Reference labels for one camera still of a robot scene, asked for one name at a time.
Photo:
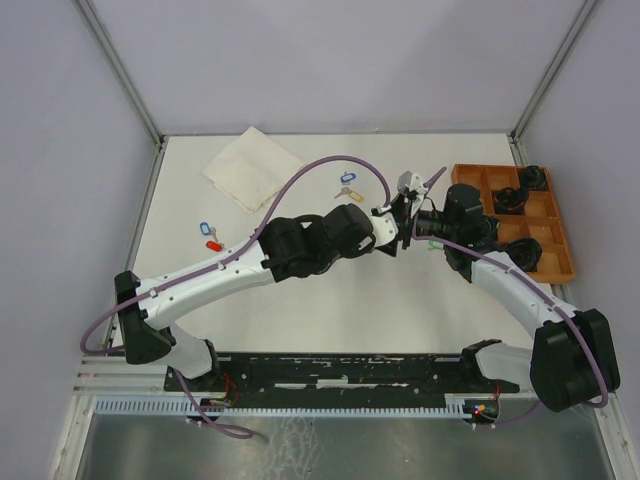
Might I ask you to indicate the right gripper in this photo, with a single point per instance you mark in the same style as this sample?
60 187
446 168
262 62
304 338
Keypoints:
404 214

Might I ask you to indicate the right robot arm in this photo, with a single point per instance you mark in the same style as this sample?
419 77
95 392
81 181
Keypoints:
572 359

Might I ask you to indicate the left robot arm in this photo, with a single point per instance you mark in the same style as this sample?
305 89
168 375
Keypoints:
282 248

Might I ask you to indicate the yellow tag key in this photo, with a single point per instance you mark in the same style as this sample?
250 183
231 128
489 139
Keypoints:
350 194

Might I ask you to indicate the blue tag upper key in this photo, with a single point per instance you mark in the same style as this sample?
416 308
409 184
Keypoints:
347 177

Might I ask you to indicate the blue tag key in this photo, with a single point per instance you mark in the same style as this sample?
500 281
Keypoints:
347 177
207 230

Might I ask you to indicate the floral fabric bundle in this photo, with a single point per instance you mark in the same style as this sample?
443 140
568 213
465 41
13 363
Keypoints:
490 227

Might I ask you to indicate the black fabric bundle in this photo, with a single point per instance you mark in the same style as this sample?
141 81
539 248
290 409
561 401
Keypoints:
510 201
525 253
533 178

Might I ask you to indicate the black fabric bundle bottom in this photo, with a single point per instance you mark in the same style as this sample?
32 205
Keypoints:
525 253

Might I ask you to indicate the black fabric bundle top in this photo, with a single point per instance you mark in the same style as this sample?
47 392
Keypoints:
533 178

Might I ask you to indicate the wooden compartment tray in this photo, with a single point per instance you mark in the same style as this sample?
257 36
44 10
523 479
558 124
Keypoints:
538 217

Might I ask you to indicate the black mounting plate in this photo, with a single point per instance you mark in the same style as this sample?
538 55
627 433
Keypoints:
340 381

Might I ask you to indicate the white folded cloth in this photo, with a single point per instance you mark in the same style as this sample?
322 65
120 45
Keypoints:
251 170

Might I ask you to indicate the red tag key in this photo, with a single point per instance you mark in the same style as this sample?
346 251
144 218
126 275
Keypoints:
215 246

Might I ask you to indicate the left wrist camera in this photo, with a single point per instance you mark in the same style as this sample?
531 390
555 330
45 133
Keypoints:
384 227

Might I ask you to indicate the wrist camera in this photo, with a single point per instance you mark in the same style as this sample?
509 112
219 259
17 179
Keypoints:
384 227
410 182

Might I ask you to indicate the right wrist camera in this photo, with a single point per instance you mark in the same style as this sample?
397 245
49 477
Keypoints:
410 182

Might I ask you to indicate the right aluminium frame post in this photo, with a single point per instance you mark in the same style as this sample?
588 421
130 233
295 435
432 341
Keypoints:
570 40

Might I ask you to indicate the aluminium frame post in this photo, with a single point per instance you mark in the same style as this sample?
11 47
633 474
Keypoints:
98 30
570 40

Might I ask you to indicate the aluminium rail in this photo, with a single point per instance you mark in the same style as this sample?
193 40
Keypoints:
114 376

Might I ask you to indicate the left aluminium frame post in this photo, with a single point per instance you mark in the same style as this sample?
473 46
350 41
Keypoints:
98 30

